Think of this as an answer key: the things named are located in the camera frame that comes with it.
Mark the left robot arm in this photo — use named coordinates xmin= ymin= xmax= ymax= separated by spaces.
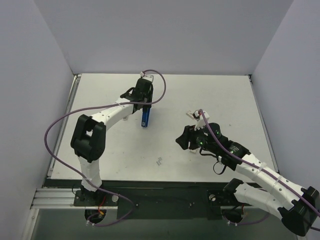
xmin=70 ymin=77 xmax=154 ymax=206

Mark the white staple box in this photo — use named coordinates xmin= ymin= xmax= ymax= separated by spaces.
xmin=186 ymin=111 xmax=195 ymax=119

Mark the purple cable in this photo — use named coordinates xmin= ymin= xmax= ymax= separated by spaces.
xmin=197 ymin=108 xmax=320 ymax=218
xmin=44 ymin=69 xmax=168 ymax=227

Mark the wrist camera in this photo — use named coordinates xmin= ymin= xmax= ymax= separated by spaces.
xmin=192 ymin=109 xmax=210 ymax=131
xmin=144 ymin=74 xmax=155 ymax=83

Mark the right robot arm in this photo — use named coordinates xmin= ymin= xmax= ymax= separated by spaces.
xmin=175 ymin=123 xmax=320 ymax=237

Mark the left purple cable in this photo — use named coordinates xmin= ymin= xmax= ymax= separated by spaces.
xmin=44 ymin=69 xmax=168 ymax=227

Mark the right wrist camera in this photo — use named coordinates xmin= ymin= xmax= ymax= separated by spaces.
xmin=192 ymin=109 xmax=210 ymax=131

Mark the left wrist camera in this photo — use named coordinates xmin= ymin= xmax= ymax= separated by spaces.
xmin=144 ymin=74 xmax=155 ymax=83

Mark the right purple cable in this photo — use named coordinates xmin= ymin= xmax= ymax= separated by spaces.
xmin=197 ymin=108 xmax=320 ymax=218

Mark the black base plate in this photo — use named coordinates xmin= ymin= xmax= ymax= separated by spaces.
xmin=71 ymin=181 xmax=242 ymax=224

